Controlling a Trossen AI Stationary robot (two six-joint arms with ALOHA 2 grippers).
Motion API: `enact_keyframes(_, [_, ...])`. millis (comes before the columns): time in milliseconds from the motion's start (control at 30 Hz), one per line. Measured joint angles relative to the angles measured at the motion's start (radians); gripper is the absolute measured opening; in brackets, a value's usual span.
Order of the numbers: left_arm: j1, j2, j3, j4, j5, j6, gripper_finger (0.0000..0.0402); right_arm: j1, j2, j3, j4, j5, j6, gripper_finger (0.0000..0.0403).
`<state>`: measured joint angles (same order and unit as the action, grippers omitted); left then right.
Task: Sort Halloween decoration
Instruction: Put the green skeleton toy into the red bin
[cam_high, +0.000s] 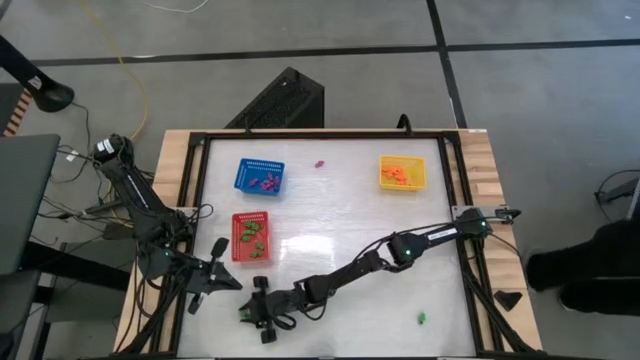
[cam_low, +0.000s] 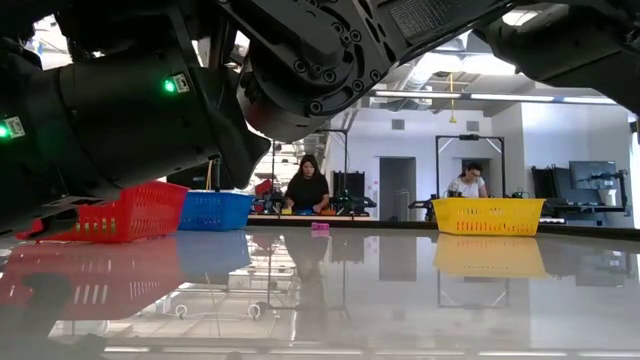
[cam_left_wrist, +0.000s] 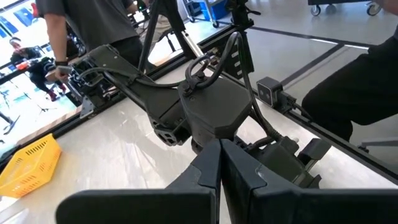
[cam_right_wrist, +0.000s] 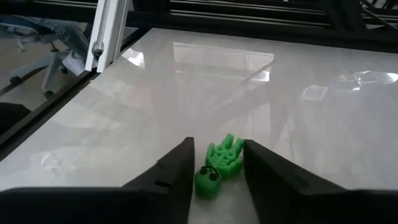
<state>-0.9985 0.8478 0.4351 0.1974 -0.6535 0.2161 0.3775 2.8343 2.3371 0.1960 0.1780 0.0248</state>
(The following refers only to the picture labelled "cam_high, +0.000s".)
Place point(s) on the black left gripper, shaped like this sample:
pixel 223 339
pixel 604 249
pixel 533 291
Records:
pixel 205 280

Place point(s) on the black metal table frame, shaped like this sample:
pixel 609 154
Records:
pixel 320 135

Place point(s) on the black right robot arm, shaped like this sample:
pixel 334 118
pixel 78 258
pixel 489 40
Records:
pixel 350 272

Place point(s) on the blue plastic basket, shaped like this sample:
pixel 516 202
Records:
pixel 245 170

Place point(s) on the dark grey desk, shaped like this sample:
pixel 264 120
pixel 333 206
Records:
pixel 25 200

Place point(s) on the yellow plastic basket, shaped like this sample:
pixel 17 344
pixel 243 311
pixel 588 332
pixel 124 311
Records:
pixel 415 165

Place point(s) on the black floor beam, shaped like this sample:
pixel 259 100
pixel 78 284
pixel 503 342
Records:
pixel 75 265

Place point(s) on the person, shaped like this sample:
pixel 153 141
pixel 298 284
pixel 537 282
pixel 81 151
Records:
pixel 600 260

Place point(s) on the black computer tower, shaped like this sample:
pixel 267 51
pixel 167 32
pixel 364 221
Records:
pixel 285 100

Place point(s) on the black stand base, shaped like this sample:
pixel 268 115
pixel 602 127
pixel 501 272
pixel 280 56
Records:
pixel 50 95

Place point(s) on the grey stand foot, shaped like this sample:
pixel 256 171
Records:
pixel 620 191

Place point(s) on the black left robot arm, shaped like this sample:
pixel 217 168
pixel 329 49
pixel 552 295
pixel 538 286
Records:
pixel 145 205

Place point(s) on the orange black striped board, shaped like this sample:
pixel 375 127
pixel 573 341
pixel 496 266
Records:
pixel 17 117

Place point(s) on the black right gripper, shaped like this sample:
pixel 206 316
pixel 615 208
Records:
pixel 277 305

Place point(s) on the black triangular bracket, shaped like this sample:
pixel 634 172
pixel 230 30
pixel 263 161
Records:
pixel 509 299

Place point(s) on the red plastic basket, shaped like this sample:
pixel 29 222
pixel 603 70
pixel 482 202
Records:
pixel 237 252

